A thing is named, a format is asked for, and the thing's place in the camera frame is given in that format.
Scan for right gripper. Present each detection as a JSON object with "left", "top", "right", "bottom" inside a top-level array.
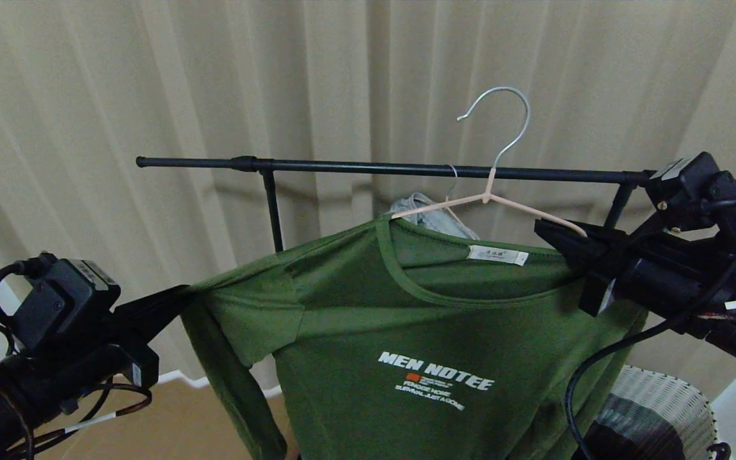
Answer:
[{"left": 578, "top": 235, "right": 736, "bottom": 318}]

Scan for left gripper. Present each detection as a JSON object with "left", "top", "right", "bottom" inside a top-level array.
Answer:
[{"left": 20, "top": 342, "right": 160, "bottom": 426}]

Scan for pink clothes hanger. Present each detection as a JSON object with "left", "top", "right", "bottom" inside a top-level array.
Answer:
[
  {"left": 443, "top": 164, "right": 461, "bottom": 206},
  {"left": 391, "top": 86, "right": 590, "bottom": 239}
]

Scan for pale grey shorts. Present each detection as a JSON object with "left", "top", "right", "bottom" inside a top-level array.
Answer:
[{"left": 386, "top": 192, "right": 481, "bottom": 241}]

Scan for green garment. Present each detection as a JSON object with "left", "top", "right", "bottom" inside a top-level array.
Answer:
[{"left": 180, "top": 214, "right": 650, "bottom": 460}]

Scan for white laundry basket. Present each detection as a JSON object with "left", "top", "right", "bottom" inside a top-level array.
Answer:
[{"left": 582, "top": 364, "right": 732, "bottom": 460}]

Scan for black clothes rack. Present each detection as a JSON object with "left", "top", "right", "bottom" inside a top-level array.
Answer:
[{"left": 135, "top": 155, "right": 736, "bottom": 254}]

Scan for beige curtain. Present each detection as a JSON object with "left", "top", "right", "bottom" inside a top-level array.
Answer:
[{"left": 0, "top": 0, "right": 736, "bottom": 403}]

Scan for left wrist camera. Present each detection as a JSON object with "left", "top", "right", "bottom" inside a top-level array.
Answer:
[{"left": 7, "top": 252, "right": 122, "bottom": 353}]

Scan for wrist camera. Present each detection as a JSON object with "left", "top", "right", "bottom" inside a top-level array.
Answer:
[
  {"left": 646, "top": 151, "right": 736, "bottom": 256},
  {"left": 7, "top": 252, "right": 122, "bottom": 353}
]

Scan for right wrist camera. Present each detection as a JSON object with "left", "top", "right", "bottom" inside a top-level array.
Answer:
[{"left": 646, "top": 151, "right": 736, "bottom": 256}]

